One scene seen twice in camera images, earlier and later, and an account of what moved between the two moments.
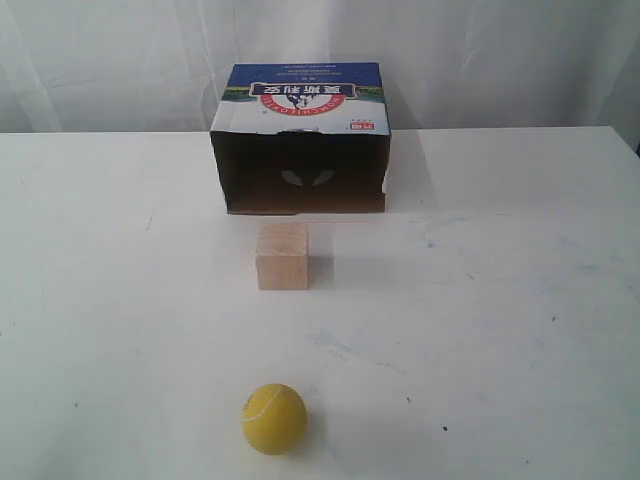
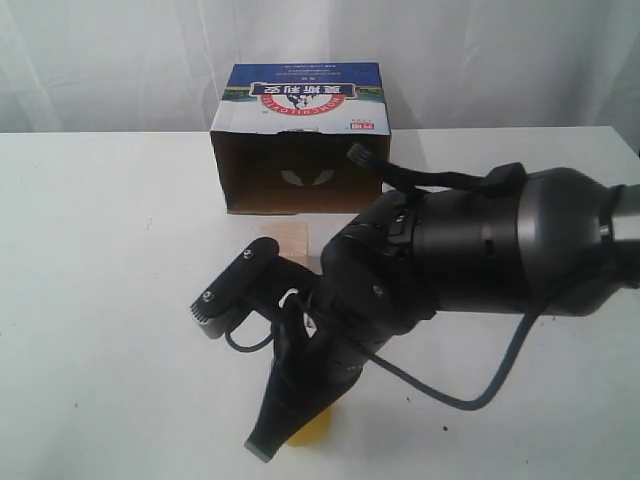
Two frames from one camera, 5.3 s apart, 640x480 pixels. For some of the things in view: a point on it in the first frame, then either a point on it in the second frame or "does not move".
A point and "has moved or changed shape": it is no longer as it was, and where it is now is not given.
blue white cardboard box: (303, 138) does not move
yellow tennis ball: (274, 419) has moved or changed shape
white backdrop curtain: (150, 66) does not move
